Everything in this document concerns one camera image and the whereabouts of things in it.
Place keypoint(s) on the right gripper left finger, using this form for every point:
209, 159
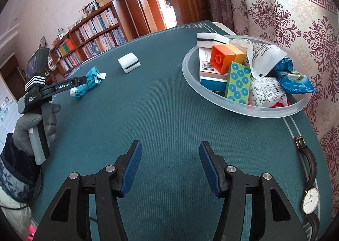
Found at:
67, 217

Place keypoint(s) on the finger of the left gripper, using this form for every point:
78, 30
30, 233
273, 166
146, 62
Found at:
70, 83

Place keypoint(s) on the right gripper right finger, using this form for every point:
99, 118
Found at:
273, 217

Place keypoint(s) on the blue cloth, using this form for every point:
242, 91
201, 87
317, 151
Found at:
94, 78

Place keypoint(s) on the white sponge block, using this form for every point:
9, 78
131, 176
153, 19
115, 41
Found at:
129, 62

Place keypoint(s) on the red white snack packet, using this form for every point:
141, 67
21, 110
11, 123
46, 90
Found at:
266, 92

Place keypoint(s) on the green dotted block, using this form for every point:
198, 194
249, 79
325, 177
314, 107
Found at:
238, 83

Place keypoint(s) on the blue cracker packet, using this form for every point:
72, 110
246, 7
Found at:
292, 81

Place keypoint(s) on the white tissue pack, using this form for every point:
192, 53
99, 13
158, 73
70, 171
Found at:
207, 40

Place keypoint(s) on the orange toy brick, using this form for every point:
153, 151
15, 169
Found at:
222, 55

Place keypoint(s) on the white printed plastic bag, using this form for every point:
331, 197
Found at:
262, 55

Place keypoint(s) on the patterned sleeve forearm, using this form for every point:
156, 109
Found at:
19, 174

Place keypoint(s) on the grey gloved left hand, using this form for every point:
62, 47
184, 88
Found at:
30, 120

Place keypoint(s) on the green table mat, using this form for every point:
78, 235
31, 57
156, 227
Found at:
170, 198

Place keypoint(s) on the wooden bookshelf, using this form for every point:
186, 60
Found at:
104, 29

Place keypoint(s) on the clear plastic bowl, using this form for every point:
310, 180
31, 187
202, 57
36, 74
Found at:
190, 69

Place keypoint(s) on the white medicine box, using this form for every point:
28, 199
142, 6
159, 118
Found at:
209, 77

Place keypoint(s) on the patterned curtain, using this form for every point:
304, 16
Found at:
309, 29

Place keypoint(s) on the brown strap wristwatch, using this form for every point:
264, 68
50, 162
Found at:
311, 197

